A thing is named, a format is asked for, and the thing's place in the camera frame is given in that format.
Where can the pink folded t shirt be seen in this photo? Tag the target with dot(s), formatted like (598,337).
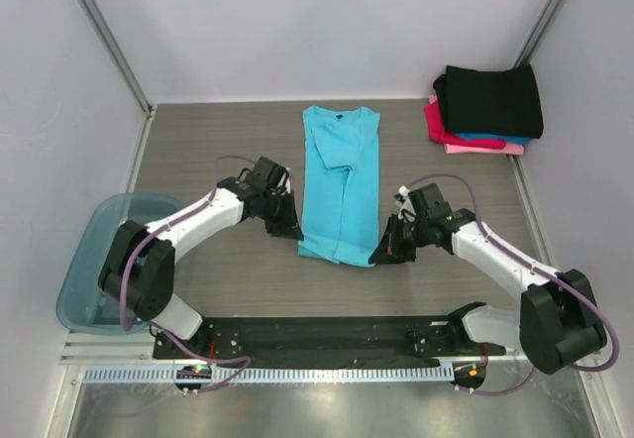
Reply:
(454,145)

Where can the white slotted cable duct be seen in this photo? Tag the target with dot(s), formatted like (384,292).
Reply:
(182,374)

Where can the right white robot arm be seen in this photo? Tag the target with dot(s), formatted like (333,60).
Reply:
(556,323)

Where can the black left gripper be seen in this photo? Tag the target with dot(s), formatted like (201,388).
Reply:
(288,226)

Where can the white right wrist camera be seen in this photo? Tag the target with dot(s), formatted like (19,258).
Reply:
(405,209)

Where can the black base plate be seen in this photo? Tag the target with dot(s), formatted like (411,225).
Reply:
(339,343)

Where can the cyan t shirt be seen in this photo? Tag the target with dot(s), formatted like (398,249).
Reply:
(341,201)

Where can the aluminium corner post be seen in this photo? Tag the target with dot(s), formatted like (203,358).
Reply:
(537,34)
(104,33)

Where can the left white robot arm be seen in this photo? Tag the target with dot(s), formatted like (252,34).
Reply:
(139,270)

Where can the right aluminium corner post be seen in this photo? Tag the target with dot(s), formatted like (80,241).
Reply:
(537,34)

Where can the blue transparent plastic bin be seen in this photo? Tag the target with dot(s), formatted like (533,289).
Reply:
(81,305)

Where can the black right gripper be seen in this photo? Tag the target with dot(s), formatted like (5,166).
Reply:
(397,238)

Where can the black folded t shirt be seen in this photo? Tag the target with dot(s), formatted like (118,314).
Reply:
(495,102)

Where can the aluminium frame rail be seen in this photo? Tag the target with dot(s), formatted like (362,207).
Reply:
(110,343)

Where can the left aluminium corner post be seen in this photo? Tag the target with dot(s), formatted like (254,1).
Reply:
(104,33)

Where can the blue folded t shirt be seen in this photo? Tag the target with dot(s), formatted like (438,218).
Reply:
(485,136)

